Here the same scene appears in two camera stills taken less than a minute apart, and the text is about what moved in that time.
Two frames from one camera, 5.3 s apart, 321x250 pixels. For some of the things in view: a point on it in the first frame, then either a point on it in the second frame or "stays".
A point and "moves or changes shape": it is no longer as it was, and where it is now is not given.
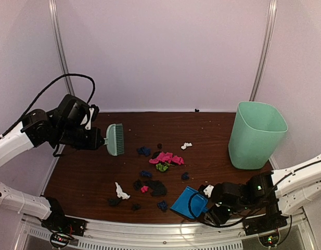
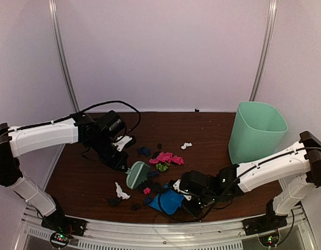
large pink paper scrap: (167, 157) stays
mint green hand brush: (114, 139) moves or changes shape
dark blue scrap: (146, 173) → (154, 173)
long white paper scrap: (120, 193) stays
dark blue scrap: (144, 150) stays
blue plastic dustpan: (191, 203) moves or changes shape
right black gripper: (217, 218) → (194, 212)
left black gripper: (95, 140) → (122, 160)
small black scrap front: (136, 206) stays
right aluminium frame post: (271, 16) stays
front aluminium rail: (102, 235) stays
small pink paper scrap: (144, 189) moves or changes shape
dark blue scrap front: (163, 205) → (148, 200)
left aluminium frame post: (61, 46) stays
